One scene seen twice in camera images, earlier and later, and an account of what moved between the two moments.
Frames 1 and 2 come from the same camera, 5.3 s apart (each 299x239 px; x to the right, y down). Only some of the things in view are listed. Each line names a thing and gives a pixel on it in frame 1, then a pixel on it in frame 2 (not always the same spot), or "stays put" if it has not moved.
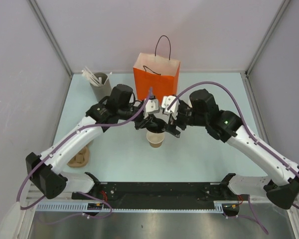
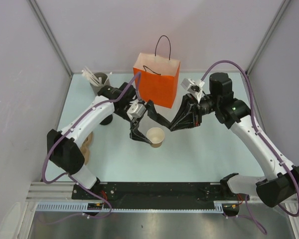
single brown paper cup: x=155 y=139 stays put
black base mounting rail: x=159 y=195 stays put
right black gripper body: x=186 y=117 to x=207 y=104
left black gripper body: x=139 y=121 to x=124 y=115
